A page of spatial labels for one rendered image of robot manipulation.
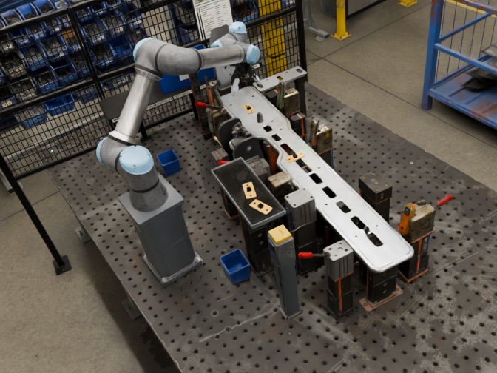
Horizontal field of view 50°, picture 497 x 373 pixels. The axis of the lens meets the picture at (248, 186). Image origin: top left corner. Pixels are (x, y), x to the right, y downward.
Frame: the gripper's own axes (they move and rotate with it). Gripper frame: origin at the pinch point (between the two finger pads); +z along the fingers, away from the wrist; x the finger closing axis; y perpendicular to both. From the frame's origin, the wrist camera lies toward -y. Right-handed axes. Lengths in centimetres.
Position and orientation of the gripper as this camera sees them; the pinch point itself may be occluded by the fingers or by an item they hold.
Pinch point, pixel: (245, 90)
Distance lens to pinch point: 266.9
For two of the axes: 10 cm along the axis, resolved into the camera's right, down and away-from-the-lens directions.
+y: 4.5, 5.6, -7.0
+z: 1.4, 7.3, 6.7
